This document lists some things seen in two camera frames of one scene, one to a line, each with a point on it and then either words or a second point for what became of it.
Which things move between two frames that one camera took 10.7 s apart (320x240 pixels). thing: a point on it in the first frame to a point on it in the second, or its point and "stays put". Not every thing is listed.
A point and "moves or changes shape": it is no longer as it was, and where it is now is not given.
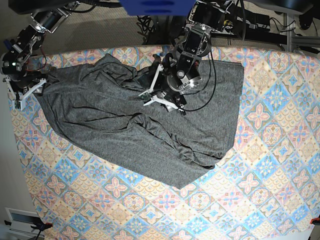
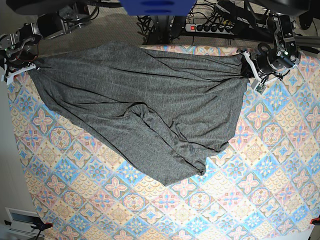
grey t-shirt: [174, 121] moves or changes shape
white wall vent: [22, 220] stays put
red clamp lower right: [315, 221] stays put
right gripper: [152, 96] to [248, 71]
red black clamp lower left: [40, 226] stays put
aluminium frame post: [292, 41] stays put
